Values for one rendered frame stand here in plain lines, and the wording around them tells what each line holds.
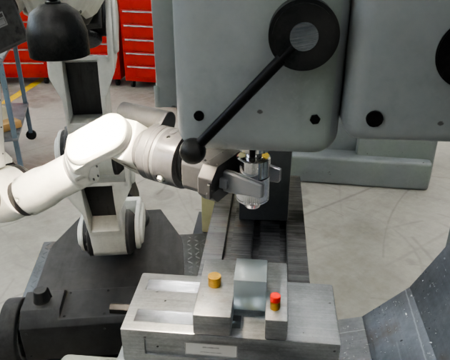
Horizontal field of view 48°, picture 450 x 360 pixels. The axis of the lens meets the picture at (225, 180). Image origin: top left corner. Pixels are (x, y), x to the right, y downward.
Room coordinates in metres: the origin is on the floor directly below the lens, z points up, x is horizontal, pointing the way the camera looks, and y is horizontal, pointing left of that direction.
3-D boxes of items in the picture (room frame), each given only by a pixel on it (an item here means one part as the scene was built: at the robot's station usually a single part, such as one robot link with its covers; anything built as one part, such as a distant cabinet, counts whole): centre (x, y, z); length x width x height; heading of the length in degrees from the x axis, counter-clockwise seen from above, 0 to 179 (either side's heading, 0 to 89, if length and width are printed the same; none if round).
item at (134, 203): (1.41, 0.37, 0.68); 0.21 x 0.20 x 0.13; 6
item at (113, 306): (0.69, 0.18, 0.95); 0.04 x 0.02 x 0.02; 84
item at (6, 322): (1.11, 0.60, 0.50); 0.20 x 0.05 x 0.20; 6
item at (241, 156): (0.64, -0.04, 1.26); 0.05 x 0.05 x 0.01
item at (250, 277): (0.67, -0.04, 1.02); 0.06 x 0.05 x 0.06; 174
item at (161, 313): (0.67, -0.01, 0.96); 0.35 x 0.15 x 0.11; 84
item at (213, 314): (0.67, 0.01, 1.00); 0.15 x 0.06 x 0.04; 174
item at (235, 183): (0.61, -0.02, 1.23); 0.06 x 0.02 x 0.03; 60
